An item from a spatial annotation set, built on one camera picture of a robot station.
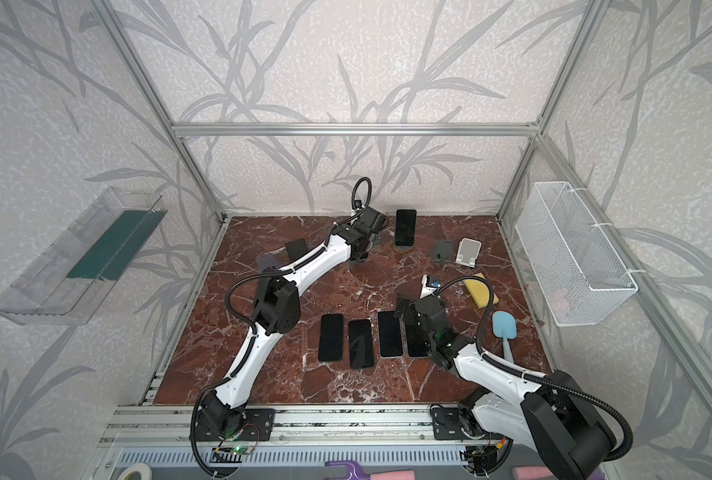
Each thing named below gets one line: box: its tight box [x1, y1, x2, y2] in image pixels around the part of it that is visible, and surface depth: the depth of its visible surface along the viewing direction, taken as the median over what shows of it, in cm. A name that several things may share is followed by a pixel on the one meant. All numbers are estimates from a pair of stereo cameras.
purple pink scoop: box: [512, 466, 551, 480], surface depth 67 cm
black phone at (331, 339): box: [318, 313, 344, 362], surface depth 91 cm
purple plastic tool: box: [325, 460, 416, 480], surface depth 69 cm
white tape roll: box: [117, 462, 153, 480], surface depth 69 cm
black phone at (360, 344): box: [348, 319, 374, 369], surface depth 91 cm
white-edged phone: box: [378, 311, 404, 359], surface depth 90 cm
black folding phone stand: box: [285, 238, 308, 262], surface depth 105 cm
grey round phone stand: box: [432, 240, 453, 263], surface depth 107 cm
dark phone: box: [395, 209, 417, 253], surface depth 106 cm
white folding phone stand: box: [455, 237, 482, 268], surface depth 104 cm
